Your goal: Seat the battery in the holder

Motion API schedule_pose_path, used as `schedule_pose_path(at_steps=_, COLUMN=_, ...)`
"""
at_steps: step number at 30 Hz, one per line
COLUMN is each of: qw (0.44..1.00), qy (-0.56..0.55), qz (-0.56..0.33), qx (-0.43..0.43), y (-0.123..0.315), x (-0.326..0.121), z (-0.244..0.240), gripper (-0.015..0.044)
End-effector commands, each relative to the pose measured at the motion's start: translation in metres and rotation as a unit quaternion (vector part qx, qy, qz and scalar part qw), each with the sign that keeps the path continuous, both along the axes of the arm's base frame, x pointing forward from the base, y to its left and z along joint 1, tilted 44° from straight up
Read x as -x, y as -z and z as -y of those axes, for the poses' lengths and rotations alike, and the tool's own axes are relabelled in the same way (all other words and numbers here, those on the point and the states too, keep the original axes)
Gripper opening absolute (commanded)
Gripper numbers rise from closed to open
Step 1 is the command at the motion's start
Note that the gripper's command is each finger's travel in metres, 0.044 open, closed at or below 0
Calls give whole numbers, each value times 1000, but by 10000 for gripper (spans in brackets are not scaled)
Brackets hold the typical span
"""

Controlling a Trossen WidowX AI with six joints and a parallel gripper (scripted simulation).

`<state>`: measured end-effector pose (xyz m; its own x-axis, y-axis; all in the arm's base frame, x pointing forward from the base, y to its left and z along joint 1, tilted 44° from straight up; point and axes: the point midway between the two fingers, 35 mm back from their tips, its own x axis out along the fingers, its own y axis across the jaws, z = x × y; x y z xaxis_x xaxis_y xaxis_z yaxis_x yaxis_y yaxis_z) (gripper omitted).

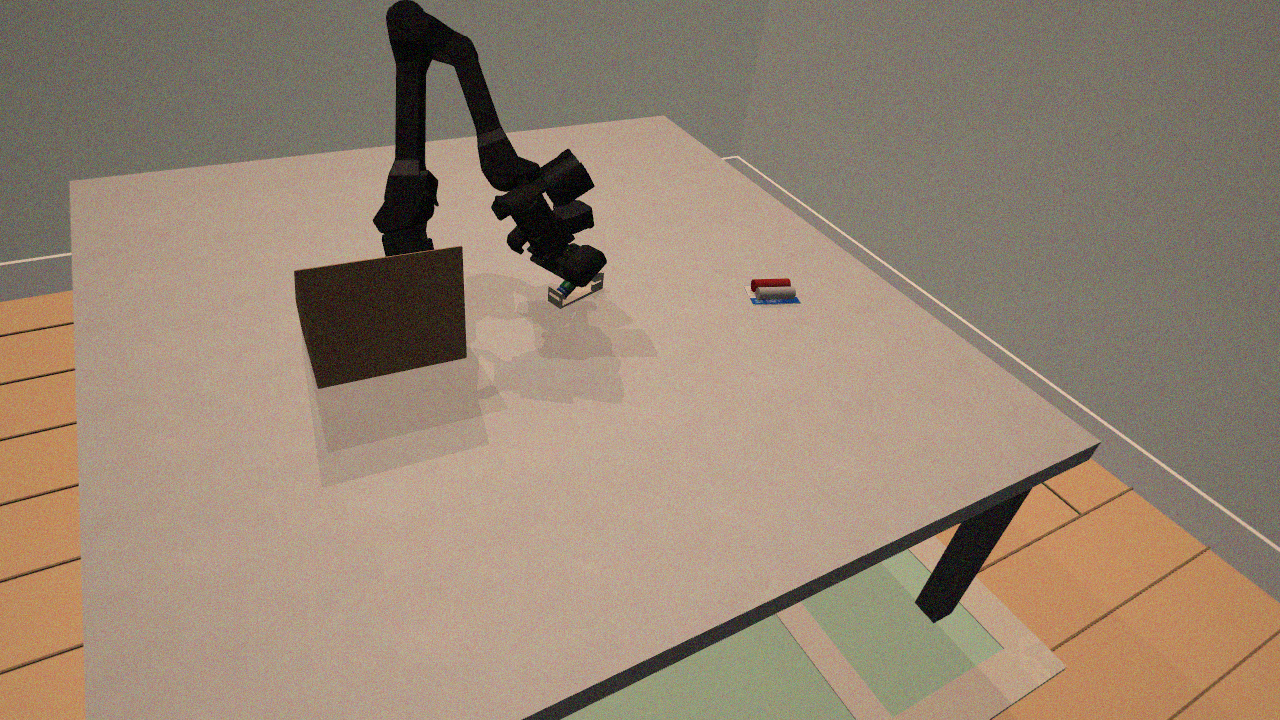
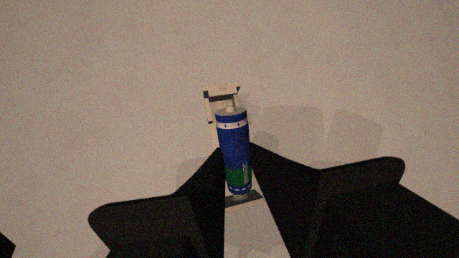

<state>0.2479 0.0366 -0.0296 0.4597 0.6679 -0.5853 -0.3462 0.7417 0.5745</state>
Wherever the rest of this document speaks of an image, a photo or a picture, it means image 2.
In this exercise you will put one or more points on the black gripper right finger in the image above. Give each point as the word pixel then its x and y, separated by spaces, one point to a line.
pixel 296 194

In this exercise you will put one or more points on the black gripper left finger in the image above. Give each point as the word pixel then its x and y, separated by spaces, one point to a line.
pixel 196 210

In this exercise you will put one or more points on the blue cylindrical battery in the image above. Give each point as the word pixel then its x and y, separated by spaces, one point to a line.
pixel 234 142

